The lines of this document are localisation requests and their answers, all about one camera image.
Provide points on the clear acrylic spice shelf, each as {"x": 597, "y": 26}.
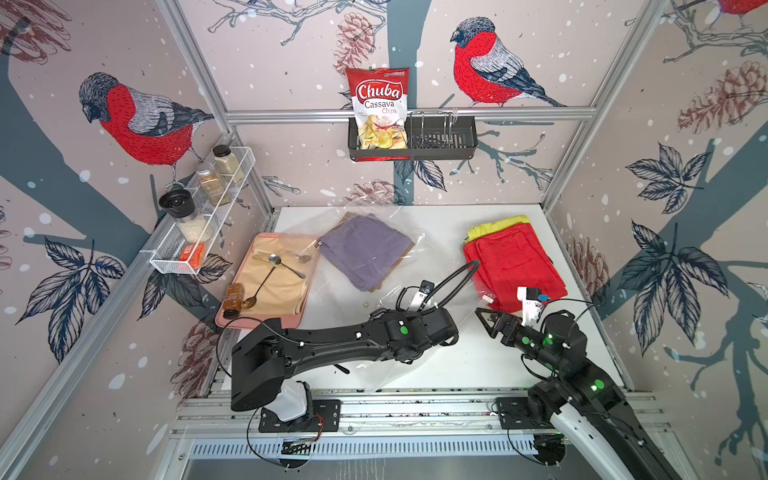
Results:
{"x": 164, "y": 257}

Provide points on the purple grey garment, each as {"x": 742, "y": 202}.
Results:
{"x": 366, "y": 252}

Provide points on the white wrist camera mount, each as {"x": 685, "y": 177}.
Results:
{"x": 422, "y": 295}
{"x": 533, "y": 301}

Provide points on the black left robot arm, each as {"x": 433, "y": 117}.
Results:
{"x": 269, "y": 354}

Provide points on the brown garment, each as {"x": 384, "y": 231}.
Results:
{"x": 396, "y": 264}

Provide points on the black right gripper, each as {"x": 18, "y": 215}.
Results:
{"x": 501, "y": 325}

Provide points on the black lid spice jar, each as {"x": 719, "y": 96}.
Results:
{"x": 180, "y": 205}

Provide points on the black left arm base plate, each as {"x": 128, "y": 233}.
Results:
{"x": 323, "y": 416}

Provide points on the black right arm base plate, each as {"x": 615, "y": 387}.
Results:
{"x": 521, "y": 413}

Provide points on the red garment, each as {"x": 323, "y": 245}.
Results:
{"x": 509, "y": 259}

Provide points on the amber sauce bottle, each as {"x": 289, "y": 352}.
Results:
{"x": 232, "y": 304}

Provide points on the yellow spice jar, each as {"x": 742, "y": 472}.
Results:
{"x": 227, "y": 163}

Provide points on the black wire wall basket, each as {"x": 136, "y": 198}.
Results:
{"x": 446, "y": 137}

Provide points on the neon yellow garment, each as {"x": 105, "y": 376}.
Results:
{"x": 493, "y": 227}

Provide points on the red Chuba cassava chips bag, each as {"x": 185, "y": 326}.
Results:
{"x": 380, "y": 104}

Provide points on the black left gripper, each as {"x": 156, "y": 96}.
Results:
{"x": 405, "y": 315}

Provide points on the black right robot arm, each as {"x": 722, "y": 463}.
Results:
{"x": 578, "y": 398}

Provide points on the black plastic fork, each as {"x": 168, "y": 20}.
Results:
{"x": 343, "y": 369}

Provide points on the pink tray with beige mat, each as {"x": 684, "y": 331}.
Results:
{"x": 274, "y": 243}

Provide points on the small red packet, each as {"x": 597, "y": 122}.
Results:
{"x": 192, "y": 255}

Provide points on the clear plastic vacuum bag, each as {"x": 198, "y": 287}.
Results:
{"x": 375, "y": 256}

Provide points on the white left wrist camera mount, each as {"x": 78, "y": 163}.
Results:
{"x": 422, "y": 295}

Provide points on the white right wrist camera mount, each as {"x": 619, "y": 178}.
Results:
{"x": 533, "y": 301}

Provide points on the metal spoon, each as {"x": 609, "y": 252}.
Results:
{"x": 275, "y": 283}

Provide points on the brown spice jar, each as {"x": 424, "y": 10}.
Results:
{"x": 212, "y": 185}

